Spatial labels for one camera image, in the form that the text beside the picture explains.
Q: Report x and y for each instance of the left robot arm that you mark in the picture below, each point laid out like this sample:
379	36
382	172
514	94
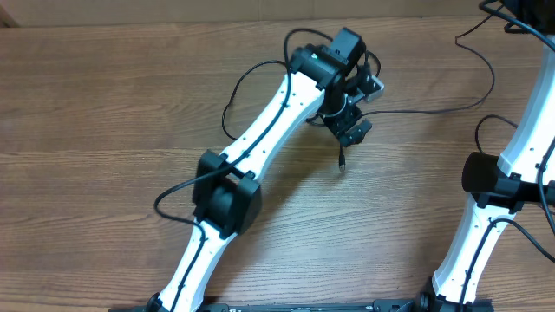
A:
322	80

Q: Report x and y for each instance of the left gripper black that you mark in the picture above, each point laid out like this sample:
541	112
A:
338	126

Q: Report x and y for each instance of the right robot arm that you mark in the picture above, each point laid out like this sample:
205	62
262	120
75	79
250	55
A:
498	186

